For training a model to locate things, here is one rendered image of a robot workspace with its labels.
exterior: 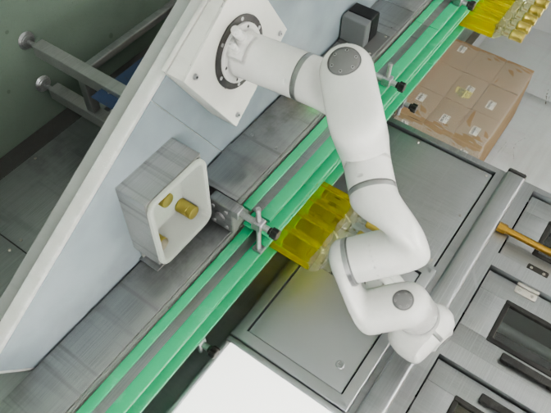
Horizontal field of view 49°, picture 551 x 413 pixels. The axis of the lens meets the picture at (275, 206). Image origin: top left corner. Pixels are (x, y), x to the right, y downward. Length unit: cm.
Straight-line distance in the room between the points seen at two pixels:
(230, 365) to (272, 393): 12
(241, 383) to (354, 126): 75
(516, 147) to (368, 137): 546
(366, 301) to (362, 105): 35
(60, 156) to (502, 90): 444
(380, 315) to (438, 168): 94
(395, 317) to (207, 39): 61
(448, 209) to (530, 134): 477
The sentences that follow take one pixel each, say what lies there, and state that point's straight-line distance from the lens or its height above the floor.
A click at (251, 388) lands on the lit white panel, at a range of 149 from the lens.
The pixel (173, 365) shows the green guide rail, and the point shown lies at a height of 95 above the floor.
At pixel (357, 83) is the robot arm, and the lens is 103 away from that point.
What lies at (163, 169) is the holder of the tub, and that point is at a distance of 125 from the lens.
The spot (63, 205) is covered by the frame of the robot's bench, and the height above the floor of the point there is 67.
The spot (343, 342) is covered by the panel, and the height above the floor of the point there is 122.
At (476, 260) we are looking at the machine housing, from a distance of 176.
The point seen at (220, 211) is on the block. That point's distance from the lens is 143.
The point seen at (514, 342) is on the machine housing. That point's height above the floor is 158.
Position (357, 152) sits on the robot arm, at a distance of 101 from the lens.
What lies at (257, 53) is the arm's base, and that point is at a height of 87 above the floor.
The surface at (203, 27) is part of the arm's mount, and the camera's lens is 118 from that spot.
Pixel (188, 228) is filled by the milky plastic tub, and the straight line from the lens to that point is 141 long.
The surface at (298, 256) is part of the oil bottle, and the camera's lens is 149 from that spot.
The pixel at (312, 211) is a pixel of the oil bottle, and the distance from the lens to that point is 155.
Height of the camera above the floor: 143
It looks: 20 degrees down
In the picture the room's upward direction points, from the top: 120 degrees clockwise
